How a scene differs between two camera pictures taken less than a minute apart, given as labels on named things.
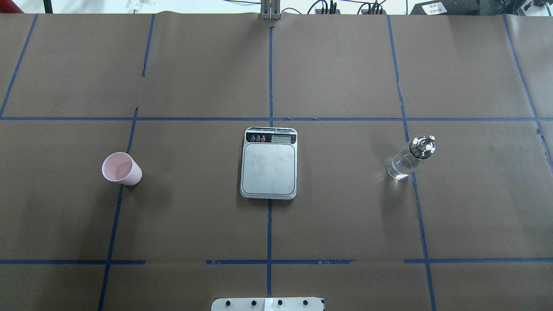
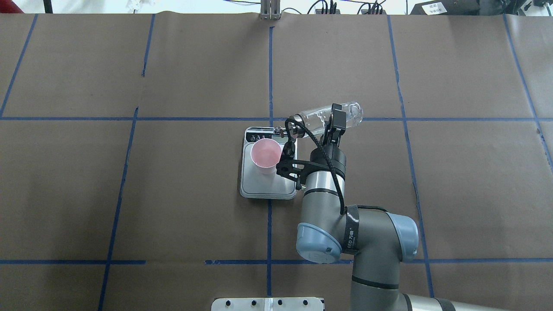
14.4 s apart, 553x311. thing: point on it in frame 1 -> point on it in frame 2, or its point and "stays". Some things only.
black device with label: x=447 y=7 stays
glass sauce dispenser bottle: x=404 y=163 -> x=315 y=122
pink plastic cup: x=120 y=167 -> x=265 y=154
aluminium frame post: x=270 y=9 stays
